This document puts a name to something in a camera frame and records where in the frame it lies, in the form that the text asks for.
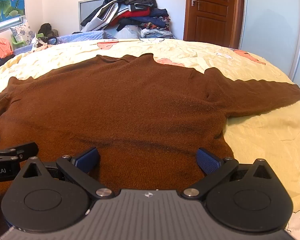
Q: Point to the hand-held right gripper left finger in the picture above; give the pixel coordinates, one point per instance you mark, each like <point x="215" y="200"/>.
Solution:
<point x="86" y="158"/>

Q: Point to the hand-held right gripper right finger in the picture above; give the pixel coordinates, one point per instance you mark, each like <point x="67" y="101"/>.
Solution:
<point x="210" y="162"/>

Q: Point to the brown knit sweater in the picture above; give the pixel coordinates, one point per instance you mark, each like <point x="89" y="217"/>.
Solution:
<point x="127" y="105"/>

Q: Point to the pile of clothes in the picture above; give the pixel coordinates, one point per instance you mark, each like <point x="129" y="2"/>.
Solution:
<point x="137" y="12"/>

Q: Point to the yellow printed quilt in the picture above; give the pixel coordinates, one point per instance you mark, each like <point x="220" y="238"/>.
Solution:
<point x="265" y="142"/>

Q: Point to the black cloth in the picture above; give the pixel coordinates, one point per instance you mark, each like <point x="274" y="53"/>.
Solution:
<point x="0" y="61"/>

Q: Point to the orange cloth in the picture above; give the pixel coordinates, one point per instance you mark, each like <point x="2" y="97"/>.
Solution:
<point x="0" y="47"/>

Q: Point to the green plastic stool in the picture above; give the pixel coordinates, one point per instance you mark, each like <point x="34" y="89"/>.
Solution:
<point x="15" y="41"/>

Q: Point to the white crumpled cloth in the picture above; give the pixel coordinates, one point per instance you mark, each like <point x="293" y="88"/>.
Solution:
<point x="38" y="43"/>

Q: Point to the floral pillow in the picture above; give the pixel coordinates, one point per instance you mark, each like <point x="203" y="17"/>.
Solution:
<point x="22" y="31"/>

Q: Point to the dark olive bag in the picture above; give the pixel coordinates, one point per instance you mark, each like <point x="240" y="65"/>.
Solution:
<point x="46" y="28"/>

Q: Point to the blue quilted blanket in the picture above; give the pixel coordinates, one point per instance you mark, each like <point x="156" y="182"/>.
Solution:
<point x="90" y="36"/>

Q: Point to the brown wooden door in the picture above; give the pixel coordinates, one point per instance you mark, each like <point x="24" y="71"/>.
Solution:
<point x="212" y="17"/>

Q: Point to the white sliding wardrobe door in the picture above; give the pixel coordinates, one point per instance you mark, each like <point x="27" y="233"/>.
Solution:
<point x="272" y="30"/>

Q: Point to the grey framed panel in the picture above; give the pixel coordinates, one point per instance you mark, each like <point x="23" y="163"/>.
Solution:
<point x="88" y="10"/>

